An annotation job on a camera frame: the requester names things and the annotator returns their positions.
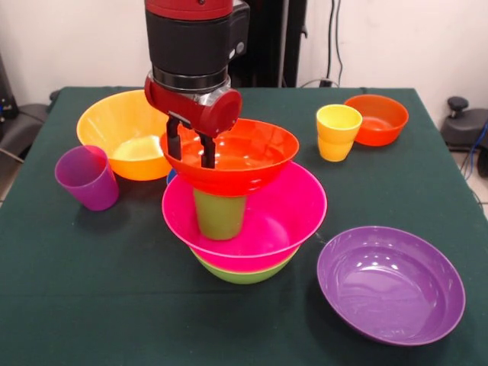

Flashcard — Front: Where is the black floor base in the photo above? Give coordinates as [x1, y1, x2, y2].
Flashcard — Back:
[0, 102, 50, 157]
[441, 97, 488, 153]

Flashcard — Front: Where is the green bowl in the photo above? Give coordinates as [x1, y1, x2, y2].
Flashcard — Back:
[190, 247, 298, 285]

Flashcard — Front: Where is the black hanging cable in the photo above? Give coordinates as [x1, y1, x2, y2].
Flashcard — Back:
[327, 0, 344, 87]

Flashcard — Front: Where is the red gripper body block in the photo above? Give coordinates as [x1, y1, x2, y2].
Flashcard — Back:
[143, 74, 244, 139]

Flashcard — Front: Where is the purple cup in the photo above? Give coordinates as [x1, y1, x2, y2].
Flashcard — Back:
[54, 145, 120, 212]

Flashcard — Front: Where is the large red shallow bowl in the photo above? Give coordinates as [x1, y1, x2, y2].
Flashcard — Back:
[159, 118, 300, 197]

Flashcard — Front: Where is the small red bowl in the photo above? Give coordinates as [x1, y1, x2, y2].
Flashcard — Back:
[343, 94, 410, 147]

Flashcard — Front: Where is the large purple shallow bowl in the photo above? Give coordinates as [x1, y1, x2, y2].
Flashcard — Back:
[316, 225, 467, 346]

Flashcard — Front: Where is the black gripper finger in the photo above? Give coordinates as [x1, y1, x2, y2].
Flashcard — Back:
[197, 130, 217, 169]
[165, 116, 184, 161]

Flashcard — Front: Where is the yellow cup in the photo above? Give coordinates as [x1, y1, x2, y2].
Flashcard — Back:
[316, 104, 364, 163]

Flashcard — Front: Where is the large orange bowl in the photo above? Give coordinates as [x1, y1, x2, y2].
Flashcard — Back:
[75, 89, 173, 181]

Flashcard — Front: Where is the large pink bowl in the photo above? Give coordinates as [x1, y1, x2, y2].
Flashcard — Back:
[161, 161, 329, 272]

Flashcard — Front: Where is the green cup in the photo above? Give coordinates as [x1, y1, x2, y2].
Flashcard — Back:
[192, 187, 248, 241]

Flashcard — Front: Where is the dark green tablecloth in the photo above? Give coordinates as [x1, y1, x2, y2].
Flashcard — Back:
[0, 86, 488, 366]

